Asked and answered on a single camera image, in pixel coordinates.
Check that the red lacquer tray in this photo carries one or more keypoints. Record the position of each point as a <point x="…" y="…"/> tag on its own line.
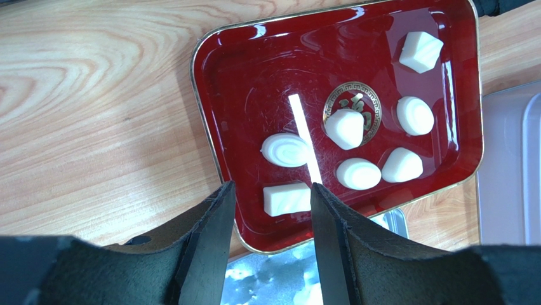
<point x="290" y="73"/>

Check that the white heart chocolate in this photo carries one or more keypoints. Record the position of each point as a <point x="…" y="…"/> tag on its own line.
<point x="345" y="128"/>
<point x="402" y="165"/>

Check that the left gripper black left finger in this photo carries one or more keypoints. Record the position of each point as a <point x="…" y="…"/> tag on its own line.
<point x="181" y="261"/>

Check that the white rectangular chocolate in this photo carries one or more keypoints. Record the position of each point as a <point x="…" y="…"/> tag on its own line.
<point x="287" y="199"/>
<point x="420" y="51"/>

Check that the pink metal tin box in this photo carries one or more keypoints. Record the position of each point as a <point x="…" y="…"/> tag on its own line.
<point x="509" y="175"/>

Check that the black cloth placemat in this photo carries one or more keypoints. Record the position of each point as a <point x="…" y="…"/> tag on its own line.
<point x="493" y="8"/>

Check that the silver tin lid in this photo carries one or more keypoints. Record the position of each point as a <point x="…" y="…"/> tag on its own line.
<point x="290" y="277"/>

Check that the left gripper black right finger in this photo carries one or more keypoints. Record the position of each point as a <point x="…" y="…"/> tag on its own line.
<point x="360" y="262"/>

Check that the white oval chocolate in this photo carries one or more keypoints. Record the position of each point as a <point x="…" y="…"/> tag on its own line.
<point x="285" y="150"/>
<point x="358" y="174"/>
<point x="415" y="116"/>

